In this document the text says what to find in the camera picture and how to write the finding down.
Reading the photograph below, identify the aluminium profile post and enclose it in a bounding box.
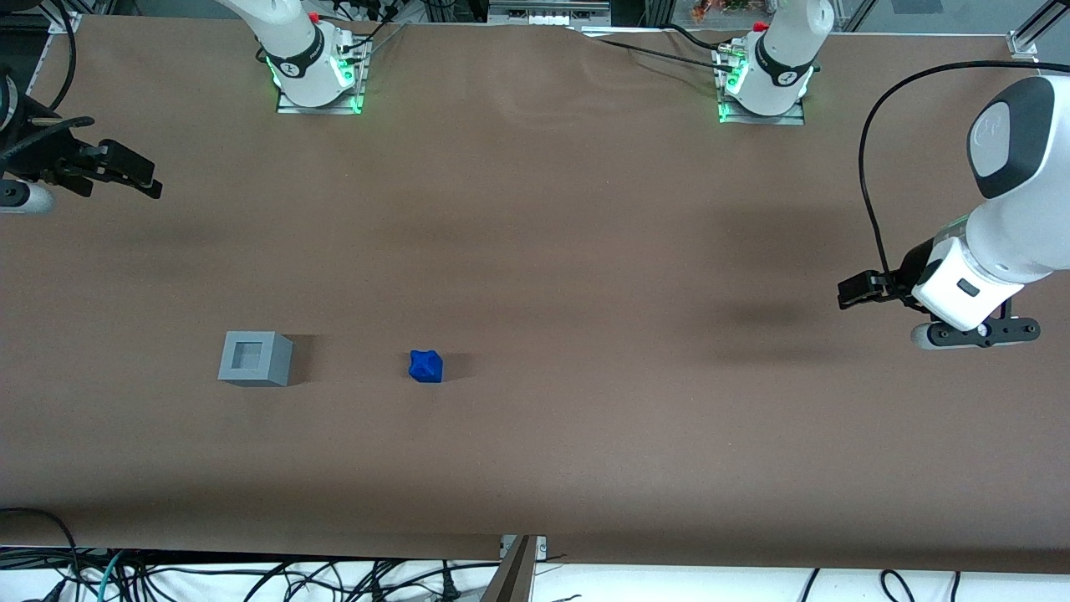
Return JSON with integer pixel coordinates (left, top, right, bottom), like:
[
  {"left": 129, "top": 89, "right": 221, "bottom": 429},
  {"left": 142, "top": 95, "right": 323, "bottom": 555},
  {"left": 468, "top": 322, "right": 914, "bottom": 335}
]
[{"left": 481, "top": 535, "right": 548, "bottom": 602}]

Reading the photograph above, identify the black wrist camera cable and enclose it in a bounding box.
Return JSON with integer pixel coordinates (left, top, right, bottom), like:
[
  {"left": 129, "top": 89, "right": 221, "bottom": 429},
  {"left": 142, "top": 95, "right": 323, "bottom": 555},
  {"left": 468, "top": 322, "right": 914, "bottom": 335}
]
[
  {"left": 33, "top": 0, "right": 78, "bottom": 114},
  {"left": 859, "top": 60, "right": 1070, "bottom": 289}
]

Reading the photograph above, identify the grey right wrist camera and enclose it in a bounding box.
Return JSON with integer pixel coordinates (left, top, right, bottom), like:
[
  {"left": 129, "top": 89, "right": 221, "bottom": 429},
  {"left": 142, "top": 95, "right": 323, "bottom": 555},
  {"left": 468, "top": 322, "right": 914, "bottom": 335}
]
[{"left": 0, "top": 180, "right": 56, "bottom": 215}]

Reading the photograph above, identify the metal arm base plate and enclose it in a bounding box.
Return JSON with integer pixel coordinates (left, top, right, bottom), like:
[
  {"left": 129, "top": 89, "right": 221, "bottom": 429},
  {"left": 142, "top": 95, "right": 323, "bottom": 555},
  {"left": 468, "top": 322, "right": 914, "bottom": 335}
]
[
  {"left": 719, "top": 99, "right": 806, "bottom": 126},
  {"left": 276, "top": 84, "right": 366, "bottom": 115}
]

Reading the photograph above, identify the gray square base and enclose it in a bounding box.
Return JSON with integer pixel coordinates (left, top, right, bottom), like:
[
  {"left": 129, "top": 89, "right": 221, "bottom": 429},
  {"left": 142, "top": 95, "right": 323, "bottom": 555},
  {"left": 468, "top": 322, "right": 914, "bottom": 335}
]
[{"left": 219, "top": 331, "right": 293, "bottom": 387}]

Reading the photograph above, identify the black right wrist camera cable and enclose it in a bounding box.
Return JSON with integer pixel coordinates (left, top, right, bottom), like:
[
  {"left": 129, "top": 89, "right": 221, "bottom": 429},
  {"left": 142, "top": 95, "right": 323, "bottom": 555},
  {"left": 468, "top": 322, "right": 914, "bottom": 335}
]
[{"left": 33, "top": 0, "right": 78, "bottom": 114}]

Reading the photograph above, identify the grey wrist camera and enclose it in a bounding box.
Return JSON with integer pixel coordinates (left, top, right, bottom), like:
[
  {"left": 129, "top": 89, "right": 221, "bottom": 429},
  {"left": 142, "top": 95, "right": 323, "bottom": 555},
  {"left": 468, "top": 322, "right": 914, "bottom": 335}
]
[
  {"left": 0, "top": 180, "right": 56, "bottom": 215},
  {"left": 911, "top": 316, "right": 1042, "bottom": 350}
]

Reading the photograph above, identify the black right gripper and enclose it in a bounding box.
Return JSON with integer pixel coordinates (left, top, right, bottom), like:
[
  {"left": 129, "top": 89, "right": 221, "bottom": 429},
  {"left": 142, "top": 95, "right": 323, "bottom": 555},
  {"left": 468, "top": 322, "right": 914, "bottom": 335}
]
[{"left": 0, "top": 117, "right": 164, "bottom": 199}]

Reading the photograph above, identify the black floor cable loop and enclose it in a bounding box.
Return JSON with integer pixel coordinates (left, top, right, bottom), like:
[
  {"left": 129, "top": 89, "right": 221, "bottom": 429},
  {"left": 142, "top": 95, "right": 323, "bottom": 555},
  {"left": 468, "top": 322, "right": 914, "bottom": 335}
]
[{"left": 0, "top": 507, "right": 83, "bottom": 602}]

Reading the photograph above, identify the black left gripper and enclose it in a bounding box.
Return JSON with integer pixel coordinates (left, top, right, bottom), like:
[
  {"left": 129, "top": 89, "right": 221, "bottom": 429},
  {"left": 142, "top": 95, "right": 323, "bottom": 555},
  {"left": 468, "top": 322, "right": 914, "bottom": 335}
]
[{"left": 838, "top": 237, "right": 954, "bottom": 310}]

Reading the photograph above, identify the teal floor cable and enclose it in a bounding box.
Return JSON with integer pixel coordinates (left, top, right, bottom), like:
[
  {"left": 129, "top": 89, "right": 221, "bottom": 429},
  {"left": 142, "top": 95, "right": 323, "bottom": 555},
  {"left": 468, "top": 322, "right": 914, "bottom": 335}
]
[{"left": 96, "top": 550, "right": 128, "bottom": 602}]

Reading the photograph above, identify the aluminium frame corner bracket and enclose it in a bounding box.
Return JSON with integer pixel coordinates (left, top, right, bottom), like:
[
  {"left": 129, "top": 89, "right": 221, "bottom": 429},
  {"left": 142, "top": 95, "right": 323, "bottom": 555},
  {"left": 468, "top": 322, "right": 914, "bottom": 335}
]
[{"left": 1007, "top": 0, "right": 1070, "bottom": 61}]

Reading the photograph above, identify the brown table cover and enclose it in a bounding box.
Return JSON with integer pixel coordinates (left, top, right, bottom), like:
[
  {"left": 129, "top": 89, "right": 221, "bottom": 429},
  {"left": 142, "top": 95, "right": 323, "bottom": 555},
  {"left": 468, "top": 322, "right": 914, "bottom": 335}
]
[{"left": 0, "top": 15, "right": 1070, "bottom": 574}]

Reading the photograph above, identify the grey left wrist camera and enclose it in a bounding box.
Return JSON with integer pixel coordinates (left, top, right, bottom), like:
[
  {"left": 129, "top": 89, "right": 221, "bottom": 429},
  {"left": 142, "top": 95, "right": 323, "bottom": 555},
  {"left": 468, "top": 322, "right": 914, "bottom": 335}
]
[{"left": 911, "top": 316, "right": 1042, "bottom": 350}]

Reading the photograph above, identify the black left wrist camera cable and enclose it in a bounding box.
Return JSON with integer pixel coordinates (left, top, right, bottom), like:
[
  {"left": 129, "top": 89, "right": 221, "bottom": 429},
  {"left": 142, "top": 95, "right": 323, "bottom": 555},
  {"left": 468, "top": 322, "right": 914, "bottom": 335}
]
[{"left": 859, "top": 60, "right": 1070, "bottom": 289}]

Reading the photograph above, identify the black cable on table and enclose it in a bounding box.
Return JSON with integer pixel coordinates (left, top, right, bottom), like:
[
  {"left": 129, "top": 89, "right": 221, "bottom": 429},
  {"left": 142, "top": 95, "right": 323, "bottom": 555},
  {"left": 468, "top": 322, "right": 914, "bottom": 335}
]
[{"left": 577, "top": 25, "right": 736, "bottom": 76}]

